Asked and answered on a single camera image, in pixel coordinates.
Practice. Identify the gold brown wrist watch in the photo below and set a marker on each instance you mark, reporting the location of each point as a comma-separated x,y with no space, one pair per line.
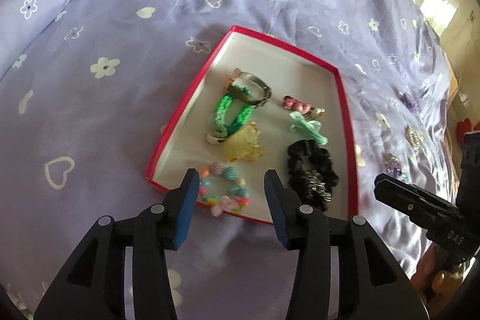
258,84

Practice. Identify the red shallow cardboard box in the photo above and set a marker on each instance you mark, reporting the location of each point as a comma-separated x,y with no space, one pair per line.
262,54

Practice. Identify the person's right hand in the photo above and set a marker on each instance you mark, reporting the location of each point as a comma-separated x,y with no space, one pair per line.
442,278

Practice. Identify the small purple hair clip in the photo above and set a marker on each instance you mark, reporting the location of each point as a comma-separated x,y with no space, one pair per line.
393,164

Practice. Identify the yellow hair claw clip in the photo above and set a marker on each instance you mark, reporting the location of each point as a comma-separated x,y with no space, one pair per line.
243,143

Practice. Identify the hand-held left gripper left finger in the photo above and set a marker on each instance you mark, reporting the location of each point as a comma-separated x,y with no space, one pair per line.
187,207

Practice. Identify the black scrunchie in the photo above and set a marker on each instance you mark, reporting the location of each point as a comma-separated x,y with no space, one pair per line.
315,158

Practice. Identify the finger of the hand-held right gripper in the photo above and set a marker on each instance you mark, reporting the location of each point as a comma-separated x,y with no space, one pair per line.
408,209
416,192

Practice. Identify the pink hair clip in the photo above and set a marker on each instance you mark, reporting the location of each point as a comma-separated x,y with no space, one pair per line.
300,105

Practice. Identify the red cloth roll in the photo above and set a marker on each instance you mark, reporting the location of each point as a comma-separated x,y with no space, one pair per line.
464,127

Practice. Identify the purple scrunchie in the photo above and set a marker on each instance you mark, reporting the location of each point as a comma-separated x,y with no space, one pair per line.
408,101

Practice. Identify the purple floral bed sheet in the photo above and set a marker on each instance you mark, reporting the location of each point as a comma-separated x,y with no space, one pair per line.
112,125

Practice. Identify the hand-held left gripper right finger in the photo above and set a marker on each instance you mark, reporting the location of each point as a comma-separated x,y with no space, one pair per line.
273,203

